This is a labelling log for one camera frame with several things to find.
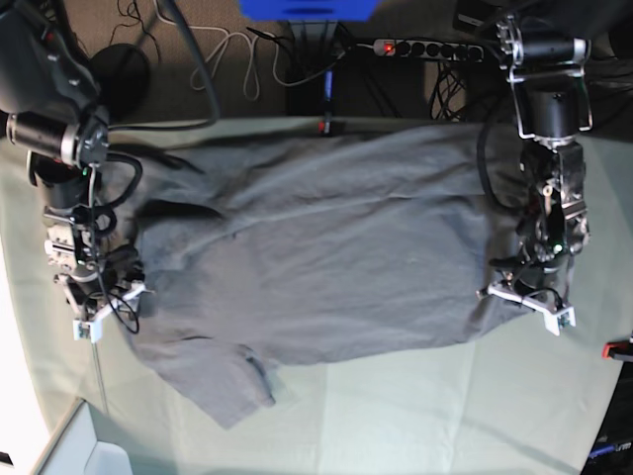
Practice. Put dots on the blue box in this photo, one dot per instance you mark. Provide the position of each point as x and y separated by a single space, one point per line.
304 10

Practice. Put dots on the grey t-shirt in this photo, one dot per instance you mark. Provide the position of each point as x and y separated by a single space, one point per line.
302 251

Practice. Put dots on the edge clamp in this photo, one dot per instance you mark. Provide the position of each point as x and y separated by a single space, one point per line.
621 350
325 124

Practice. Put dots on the white bin corner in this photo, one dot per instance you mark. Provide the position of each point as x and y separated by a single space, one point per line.
74 448

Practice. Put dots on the black power strip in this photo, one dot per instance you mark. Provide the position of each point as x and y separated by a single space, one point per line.
429 50

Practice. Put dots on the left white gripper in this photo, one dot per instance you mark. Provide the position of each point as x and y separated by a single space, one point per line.
551 303

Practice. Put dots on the centre edge clamp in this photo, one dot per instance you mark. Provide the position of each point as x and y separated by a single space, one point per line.
325 124

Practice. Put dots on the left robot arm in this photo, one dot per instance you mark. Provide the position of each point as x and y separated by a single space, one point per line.
543 48

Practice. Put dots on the black round base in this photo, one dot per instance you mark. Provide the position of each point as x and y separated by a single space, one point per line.
123 73

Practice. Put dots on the right edge clamp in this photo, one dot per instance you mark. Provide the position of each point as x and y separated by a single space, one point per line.
621 350

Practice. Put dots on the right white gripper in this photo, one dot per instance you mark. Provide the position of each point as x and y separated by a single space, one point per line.
92 308

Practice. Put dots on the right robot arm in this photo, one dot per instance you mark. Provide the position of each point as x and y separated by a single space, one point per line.
61 106

